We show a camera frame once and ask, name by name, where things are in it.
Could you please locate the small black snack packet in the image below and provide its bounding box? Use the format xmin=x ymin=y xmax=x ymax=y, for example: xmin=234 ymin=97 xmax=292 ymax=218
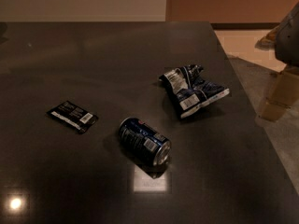
xmin=47 ymin=101 xmax=98 ymax=133

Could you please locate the blue pepsi can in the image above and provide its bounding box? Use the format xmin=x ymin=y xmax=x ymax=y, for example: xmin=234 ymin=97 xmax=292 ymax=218
xmin=119 ymin=118 xmax=171 ymax=166

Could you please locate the crumpled blue chip bag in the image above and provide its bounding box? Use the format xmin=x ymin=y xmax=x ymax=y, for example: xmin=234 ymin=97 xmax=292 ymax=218
xmin=159 ymin=64 xmax=230 ymax=119

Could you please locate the cardboard box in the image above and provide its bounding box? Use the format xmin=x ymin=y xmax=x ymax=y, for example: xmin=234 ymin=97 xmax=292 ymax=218
xmin=258 ymin=65 xmax=299 ymax=121

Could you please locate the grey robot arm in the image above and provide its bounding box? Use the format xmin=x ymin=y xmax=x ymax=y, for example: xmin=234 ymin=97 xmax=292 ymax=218
xmin=275 ymin=2 xmax=299 ymax=66

